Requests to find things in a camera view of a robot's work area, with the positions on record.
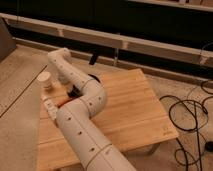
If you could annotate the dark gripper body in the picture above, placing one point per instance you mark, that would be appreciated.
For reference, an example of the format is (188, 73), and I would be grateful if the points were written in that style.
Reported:
(73, 93)

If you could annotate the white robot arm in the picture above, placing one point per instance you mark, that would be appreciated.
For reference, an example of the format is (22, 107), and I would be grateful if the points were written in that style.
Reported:
(83, 113)

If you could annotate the red marker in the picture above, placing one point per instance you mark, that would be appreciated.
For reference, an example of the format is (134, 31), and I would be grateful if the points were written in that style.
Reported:
(61, 103)

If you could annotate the white rectangular box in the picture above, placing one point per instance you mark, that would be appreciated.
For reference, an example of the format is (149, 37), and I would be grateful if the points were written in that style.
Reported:
(50, 107)

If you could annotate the white paper cup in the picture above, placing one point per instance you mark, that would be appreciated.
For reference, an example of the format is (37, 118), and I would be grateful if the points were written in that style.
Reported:
(45, 80)

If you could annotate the wooden table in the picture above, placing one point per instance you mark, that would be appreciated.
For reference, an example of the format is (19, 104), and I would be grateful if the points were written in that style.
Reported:
(133, 118)

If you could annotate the white shelf rail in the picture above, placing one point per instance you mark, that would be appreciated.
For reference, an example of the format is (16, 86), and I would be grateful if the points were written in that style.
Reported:
(137, 45)

